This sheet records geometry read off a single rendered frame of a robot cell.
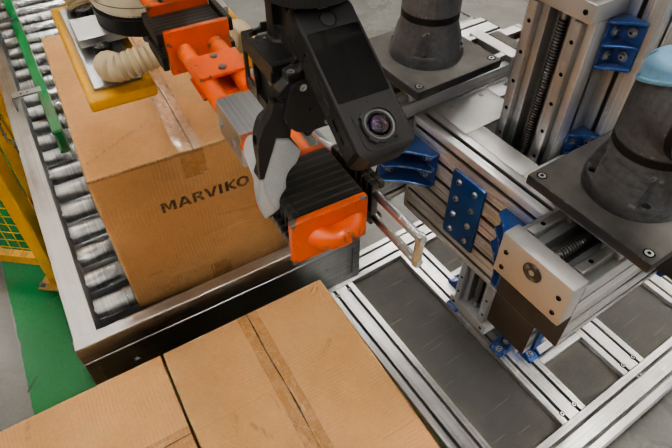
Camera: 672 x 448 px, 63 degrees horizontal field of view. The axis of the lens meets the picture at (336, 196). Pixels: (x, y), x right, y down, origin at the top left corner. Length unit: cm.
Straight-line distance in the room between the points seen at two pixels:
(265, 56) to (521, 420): 134
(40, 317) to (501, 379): 152
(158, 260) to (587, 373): 118
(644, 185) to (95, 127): 99
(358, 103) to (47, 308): 192
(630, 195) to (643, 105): 13
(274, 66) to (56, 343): 178
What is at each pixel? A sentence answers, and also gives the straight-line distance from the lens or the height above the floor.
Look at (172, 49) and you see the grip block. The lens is 73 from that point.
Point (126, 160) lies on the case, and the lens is 111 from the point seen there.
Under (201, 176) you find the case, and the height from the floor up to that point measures 88.
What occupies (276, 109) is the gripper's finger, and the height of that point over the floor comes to 139.
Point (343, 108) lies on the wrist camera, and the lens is 36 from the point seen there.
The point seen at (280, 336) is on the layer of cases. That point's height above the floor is 54.
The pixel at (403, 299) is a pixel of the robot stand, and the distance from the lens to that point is 175.
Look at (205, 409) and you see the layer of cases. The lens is 122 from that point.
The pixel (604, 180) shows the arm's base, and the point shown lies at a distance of 90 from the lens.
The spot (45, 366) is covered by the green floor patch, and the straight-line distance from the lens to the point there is 207.
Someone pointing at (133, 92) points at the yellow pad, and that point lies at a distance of 89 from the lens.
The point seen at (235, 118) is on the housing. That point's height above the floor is 129.
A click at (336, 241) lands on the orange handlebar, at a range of 46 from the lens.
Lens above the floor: 163
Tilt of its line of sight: 44 degrees down
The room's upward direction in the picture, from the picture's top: straight up
